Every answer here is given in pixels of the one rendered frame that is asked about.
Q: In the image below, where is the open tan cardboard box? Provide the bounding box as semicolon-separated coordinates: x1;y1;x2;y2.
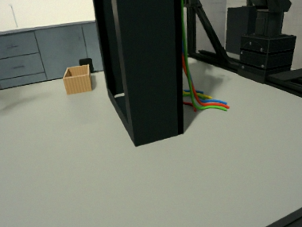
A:
63;64;92;95

